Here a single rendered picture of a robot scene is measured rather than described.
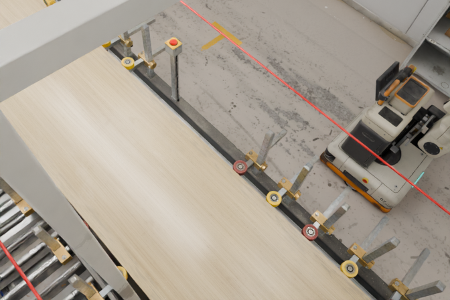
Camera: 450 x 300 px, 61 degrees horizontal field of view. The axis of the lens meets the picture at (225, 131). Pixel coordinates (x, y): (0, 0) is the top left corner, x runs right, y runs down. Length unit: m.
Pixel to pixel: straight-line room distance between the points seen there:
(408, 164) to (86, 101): 2.37
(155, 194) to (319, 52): 2.55
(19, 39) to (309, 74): 3.46
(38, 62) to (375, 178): 2.79
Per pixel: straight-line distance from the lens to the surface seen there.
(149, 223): 1.98
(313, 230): 2.06
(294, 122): 3.44
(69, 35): 0.48
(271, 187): 2.31
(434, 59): 4.33
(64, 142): 2.26
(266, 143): 1.99
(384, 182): 3.09
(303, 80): 3.75
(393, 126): 2.67
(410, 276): 2.26
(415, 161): 3.31
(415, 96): 2.76
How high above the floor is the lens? 2.78
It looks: 58 degrees down
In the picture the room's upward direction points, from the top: 9 degrees clockwise
